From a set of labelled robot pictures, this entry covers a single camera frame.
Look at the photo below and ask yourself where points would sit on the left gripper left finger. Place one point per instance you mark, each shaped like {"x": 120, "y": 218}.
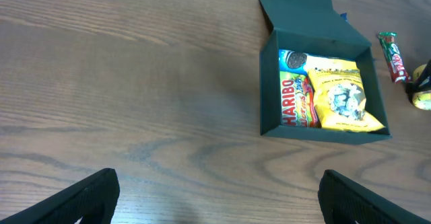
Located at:
{"x": 91, "y": 200}

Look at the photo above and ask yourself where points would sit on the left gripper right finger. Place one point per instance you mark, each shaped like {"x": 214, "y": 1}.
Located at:
{"x": 342, "y": 200}

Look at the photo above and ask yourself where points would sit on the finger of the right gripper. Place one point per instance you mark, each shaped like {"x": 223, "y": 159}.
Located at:
{"x": 420, "y": 81}

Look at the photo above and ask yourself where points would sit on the yellow Mentos bottle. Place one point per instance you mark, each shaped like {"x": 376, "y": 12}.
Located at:
{"x": 421, "y": 99}

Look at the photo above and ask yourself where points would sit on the red KitKat bar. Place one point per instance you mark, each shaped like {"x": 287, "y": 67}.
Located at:
{"x": 393, "y": 57}

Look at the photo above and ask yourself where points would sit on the yellow Hacks candy bag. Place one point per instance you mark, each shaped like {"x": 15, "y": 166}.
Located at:
{"x": 339, "y": 98}

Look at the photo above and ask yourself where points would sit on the Haribo gummy candy bag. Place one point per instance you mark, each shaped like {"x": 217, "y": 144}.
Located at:
{"x": 297, "y": 106}

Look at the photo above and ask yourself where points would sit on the blue Oreo cookie pack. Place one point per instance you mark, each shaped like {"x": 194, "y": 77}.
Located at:
{"x": 292, "y": 61}

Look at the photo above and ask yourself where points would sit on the black gift box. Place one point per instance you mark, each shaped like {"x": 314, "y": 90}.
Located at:
{"x": 314, "y": 27}

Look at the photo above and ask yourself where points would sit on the purple Dairy Milk bar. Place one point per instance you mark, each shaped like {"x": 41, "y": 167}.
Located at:
{"x": 344, "y": 16}

